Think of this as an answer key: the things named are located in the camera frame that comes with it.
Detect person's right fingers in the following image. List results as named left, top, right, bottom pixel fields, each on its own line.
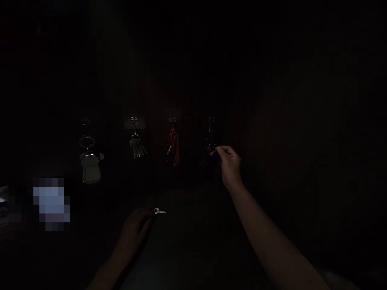
left=216, top=145, right=235, bottom=161

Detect person's right hand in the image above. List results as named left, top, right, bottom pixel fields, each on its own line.
left=216, top=145, right=244, bottom=191

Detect person's left fingers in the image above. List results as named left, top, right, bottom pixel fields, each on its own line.
left=133, top=207, right=155, bottom=226

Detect white car-shaped keychain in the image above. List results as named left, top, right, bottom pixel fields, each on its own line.
left=78, top=135, right=106, bottom=184

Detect red lanyard key bunch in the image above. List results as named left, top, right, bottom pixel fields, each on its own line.
left=164, top=128, right=181, bottom=167

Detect black key bunch with blue fob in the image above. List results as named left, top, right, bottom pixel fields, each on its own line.
left=198, top=125, right=223, bottom=166

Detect person's left hand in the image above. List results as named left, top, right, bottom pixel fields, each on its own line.
left=120, top=207, right=155, bottom=251

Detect silver key bunch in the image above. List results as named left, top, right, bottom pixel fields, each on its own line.
left=129, top=133, right=148, bottom=159

